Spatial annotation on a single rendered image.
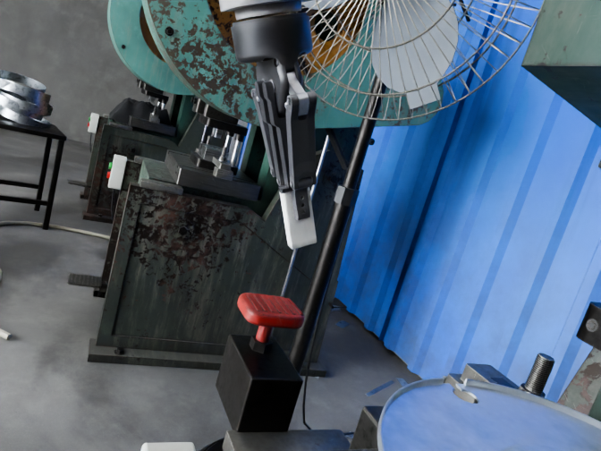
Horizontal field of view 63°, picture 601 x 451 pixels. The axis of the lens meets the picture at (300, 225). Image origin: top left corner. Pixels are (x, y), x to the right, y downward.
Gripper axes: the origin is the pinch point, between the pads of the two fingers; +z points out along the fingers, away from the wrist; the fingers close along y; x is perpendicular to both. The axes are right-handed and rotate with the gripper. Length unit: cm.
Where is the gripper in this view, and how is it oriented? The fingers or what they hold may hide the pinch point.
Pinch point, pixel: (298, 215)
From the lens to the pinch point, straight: 53.9
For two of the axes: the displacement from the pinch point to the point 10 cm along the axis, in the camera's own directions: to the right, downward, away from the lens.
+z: 1.3, 9.2, 3.6
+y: 3.6, 3.0, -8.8
